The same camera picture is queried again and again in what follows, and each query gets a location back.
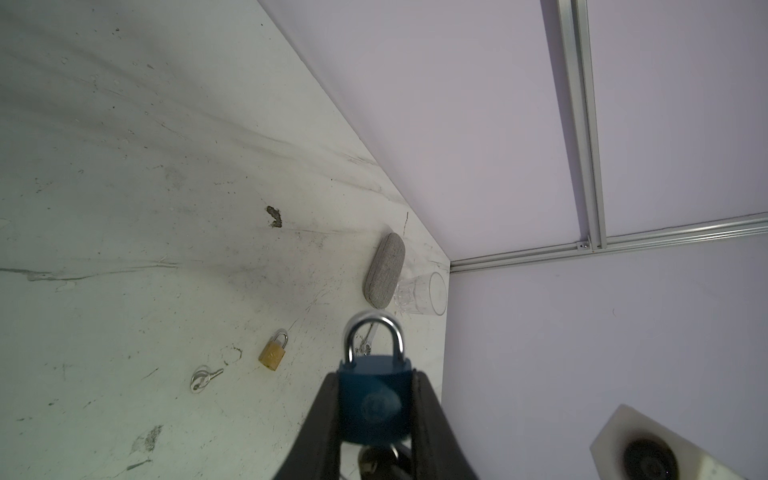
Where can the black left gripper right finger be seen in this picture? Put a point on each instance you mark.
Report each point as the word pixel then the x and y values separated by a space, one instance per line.
pixel 436 453

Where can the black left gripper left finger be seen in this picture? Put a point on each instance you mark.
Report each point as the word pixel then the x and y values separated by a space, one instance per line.
pixel 315 453

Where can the blue padlock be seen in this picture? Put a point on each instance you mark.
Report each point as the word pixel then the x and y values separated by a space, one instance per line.
pixel 374 390

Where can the brass padlock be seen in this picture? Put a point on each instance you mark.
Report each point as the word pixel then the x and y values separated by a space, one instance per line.
pixel 274 350

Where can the clear plastic cup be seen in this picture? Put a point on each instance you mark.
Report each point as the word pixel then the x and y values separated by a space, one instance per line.
pixel 425 294

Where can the grey fabric oblong case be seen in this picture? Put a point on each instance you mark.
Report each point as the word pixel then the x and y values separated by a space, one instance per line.
pixel 384 271

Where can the small dark table debris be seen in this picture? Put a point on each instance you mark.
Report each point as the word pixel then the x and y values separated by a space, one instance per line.
pixel 275 214

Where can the silver key with ring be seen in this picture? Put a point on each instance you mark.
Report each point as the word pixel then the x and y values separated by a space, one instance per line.
pixel 201 378

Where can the aluminium frame back beam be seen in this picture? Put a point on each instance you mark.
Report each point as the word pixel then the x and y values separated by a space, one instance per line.
pixel 724 229

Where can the aluminium frame post right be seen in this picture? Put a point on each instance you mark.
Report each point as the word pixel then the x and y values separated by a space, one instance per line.
pixel 574 26

